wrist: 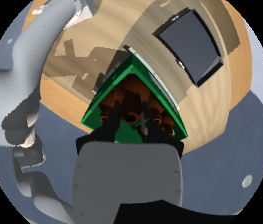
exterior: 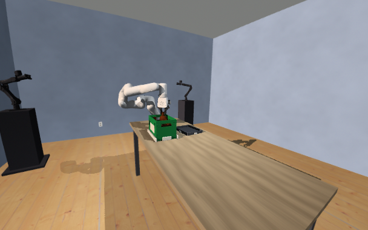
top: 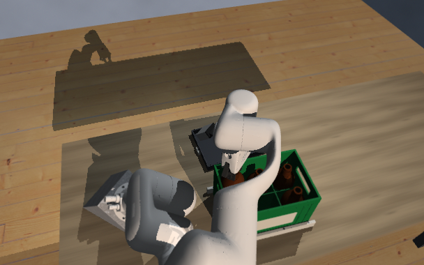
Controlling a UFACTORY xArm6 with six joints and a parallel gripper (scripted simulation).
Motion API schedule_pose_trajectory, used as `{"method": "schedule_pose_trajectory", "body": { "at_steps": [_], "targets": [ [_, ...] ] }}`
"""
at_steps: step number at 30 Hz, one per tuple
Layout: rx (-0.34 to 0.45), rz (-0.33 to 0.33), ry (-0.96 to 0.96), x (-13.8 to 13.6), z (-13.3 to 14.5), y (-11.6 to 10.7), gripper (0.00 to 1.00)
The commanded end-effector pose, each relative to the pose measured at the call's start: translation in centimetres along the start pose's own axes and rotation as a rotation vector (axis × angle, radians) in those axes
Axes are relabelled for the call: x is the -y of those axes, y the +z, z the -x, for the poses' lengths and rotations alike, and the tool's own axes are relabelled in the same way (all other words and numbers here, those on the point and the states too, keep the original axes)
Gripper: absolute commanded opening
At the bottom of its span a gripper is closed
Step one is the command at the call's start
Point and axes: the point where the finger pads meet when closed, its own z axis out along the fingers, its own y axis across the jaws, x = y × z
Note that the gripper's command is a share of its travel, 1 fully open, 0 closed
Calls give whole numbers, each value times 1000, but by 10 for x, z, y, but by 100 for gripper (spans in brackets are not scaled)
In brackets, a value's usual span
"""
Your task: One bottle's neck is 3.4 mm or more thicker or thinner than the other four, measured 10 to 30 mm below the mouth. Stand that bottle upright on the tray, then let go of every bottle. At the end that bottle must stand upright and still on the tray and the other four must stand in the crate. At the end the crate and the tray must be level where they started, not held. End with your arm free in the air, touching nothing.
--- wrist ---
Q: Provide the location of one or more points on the green bottle crate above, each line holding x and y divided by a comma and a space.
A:
128, 132

